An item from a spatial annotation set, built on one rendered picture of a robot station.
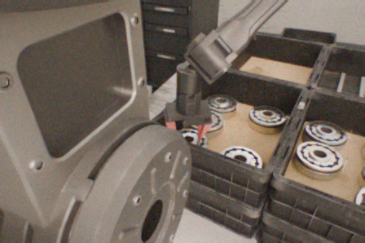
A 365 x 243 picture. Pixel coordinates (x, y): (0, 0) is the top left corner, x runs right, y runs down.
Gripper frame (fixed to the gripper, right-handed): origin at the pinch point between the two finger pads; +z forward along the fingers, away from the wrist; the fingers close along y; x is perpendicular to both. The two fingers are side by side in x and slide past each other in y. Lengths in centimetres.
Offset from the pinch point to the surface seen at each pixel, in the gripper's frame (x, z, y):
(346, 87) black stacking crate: -25, 4, -63
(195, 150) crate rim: 10.8, -5.7, 0.4
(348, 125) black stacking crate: -0.9, 1.0, -45.9
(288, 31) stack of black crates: -165, 31, -118
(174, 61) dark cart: -157, 50, -20
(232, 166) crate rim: 16.2, -5.4, -6.2
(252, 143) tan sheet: 0.2, 3.8, -18.0
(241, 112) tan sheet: -15.2, 4.0, -20.4
